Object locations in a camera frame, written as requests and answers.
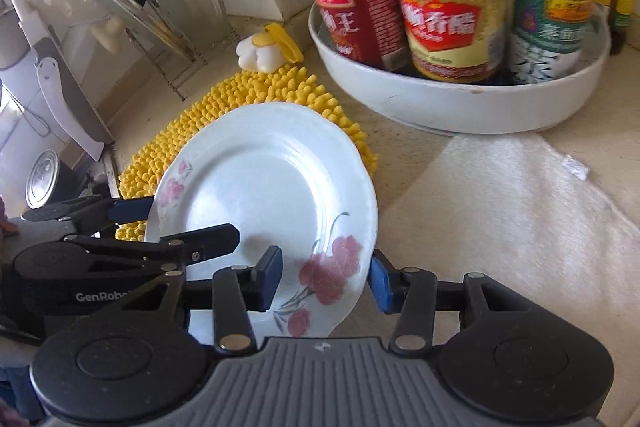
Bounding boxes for white cleaver knife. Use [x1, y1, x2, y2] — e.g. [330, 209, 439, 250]
[11, 0, 114, 161]

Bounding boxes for white towel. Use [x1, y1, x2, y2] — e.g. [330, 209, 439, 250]
[328, 132, 640, 427]

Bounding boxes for glass pot lid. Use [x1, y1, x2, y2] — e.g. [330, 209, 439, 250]
[98, 0, 196, 62]

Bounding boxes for white plate pink flowers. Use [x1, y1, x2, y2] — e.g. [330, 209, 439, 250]
[144, 102, 378, 340]

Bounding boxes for wire lid rack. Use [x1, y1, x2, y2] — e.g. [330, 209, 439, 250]
[117, 0, 241, 103]

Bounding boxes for yellow chenille mat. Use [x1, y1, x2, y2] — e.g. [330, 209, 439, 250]
[115, 63, 380, 243]

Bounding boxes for white flower hook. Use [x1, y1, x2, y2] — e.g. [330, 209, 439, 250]
[235, 23, 304, 74]

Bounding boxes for small metal pot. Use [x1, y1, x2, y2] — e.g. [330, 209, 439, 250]
[25, 150, 84, 209]

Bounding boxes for white round tray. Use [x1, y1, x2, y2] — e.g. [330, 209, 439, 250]
[308, 5, 611, 135]

